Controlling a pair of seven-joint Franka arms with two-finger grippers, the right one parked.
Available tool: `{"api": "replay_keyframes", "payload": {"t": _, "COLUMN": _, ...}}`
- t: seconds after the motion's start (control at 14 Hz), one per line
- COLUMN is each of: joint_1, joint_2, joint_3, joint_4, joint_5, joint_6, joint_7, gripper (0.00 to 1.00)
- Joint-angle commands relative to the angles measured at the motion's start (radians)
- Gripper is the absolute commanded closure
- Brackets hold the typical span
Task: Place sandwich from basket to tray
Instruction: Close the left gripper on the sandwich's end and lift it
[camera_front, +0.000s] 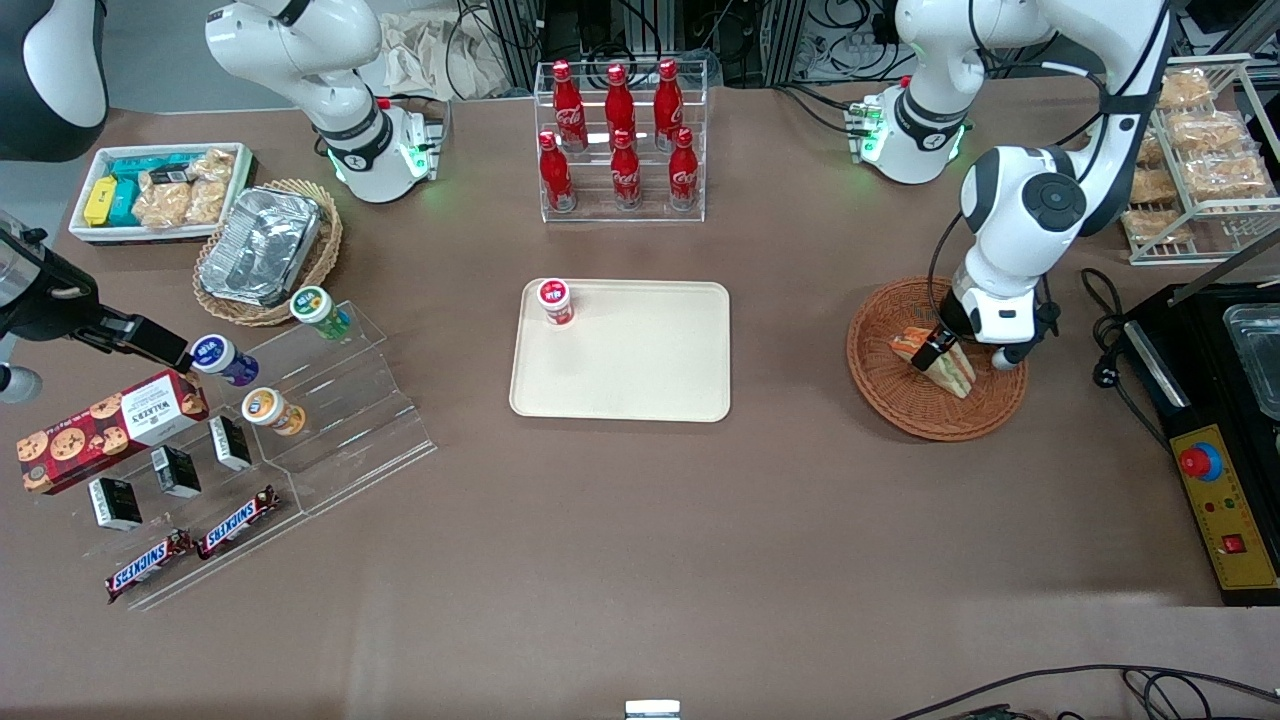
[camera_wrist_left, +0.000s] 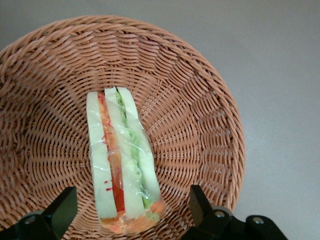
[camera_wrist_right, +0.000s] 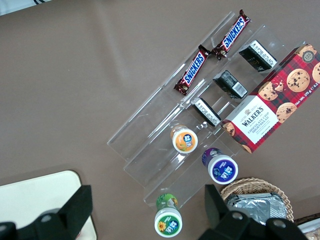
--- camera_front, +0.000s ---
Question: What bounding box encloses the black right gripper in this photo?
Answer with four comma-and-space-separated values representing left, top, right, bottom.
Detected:
0, 232, 192, 373

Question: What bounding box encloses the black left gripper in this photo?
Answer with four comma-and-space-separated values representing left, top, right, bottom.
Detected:
911, 288, 1033, 374

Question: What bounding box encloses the triangle sandwich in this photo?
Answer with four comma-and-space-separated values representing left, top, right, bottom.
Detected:
890, 327, 977, 399

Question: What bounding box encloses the round brown wicker basket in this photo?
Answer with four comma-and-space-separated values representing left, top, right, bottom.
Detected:
847, 277, 1029, 442

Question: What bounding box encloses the aluminium foil tray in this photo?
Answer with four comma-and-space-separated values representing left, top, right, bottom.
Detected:
198, 187, 323, 307

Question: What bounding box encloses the light woven wicker basket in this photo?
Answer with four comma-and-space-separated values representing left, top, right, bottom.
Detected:
193, 179, 344, 328

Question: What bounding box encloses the beige plastic tray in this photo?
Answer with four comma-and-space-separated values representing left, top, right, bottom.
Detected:
509, 279, 732, 423

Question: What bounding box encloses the purple jar with blue cap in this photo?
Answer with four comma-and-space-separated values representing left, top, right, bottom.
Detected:
190, 335, 260, 388

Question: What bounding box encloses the red tartan cookie box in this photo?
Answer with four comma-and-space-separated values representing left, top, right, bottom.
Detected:
16, 370, 210, 496

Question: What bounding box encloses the small black box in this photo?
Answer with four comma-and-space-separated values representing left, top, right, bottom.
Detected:
208, 415, 253, 472
151, 446, 202, 499
88, 477, 143, 531

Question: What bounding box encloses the orange jar with white cap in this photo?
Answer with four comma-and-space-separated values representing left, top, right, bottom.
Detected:
241, 387, 307, 437

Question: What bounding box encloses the white plastic bin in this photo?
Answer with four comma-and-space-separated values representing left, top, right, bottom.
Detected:
68, 143, 253, 245

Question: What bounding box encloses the green capped jar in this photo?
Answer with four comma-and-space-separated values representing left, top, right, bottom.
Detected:
290, 286, 353, 341

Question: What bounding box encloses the Snickers chocolate bar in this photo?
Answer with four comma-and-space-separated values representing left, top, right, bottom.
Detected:
105, 529, 193, 604
196, 486, 282, 561

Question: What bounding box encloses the clear acrylic step display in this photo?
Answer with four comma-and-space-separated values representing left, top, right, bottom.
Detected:
75, 300, 438, 613

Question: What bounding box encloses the black machine housing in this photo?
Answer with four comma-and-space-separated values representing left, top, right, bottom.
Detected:
1122, 283, 1280, 607

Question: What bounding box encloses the grey metal bar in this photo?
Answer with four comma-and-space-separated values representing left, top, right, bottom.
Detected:
1168, 228, 1280, 307

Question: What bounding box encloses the red cola bottle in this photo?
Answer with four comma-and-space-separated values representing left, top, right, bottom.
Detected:
668, 127, 699, 210
604, 64, 637, 151
652, 58, 685, 153
539, 131, 576, 213
610, 128, 643, 210
552, 60, 588, 153

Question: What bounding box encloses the steel machine pan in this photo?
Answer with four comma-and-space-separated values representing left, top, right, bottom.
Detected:
1222, 303, 1280, 421

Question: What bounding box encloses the yellow control panel with buttons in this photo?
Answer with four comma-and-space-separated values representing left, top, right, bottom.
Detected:
1170, 424, 1280, 593

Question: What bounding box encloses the clear acrylic bottle rack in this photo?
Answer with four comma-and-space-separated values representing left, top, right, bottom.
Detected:
533, 60, 708, 223

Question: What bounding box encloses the red capped white jar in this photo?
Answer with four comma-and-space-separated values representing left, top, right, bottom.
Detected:
537, 278, 575, 327

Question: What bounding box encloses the beige crumpled cloth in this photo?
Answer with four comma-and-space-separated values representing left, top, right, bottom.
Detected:
383, 10, 523, 101

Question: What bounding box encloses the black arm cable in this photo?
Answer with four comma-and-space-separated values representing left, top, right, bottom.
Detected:
927, 0, 1173, 336

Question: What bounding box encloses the black power cable with plug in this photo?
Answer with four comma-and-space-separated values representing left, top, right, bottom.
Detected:
1080, 267, 1177, 453

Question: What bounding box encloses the black background cable bundle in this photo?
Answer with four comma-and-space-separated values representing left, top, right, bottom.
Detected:
775, 0, 913, 113

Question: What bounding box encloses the white wire shelf rack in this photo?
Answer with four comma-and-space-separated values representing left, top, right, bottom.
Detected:
1118, 55, 1280, 266

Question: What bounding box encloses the thin black table cable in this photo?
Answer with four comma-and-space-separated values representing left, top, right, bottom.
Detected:
890, 664, 1280, 720

